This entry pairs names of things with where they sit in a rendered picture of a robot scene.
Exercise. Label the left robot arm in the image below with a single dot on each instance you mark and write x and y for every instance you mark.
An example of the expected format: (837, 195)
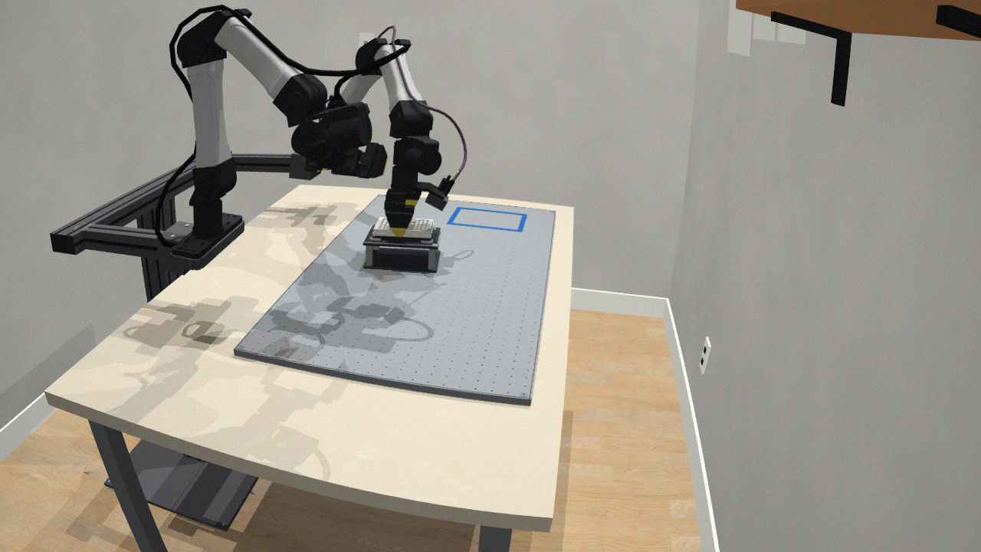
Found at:
(410, 122)

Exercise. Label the grey perforated breadboard table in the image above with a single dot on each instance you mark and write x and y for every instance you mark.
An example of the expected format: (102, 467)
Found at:
(472, 330)

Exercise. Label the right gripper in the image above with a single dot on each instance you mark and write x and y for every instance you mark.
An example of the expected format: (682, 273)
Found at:
(353, 162)

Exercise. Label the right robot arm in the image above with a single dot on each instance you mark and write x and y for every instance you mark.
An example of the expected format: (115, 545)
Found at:
(300, 97)

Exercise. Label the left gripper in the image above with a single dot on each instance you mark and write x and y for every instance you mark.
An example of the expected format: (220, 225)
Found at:
(399, 204)

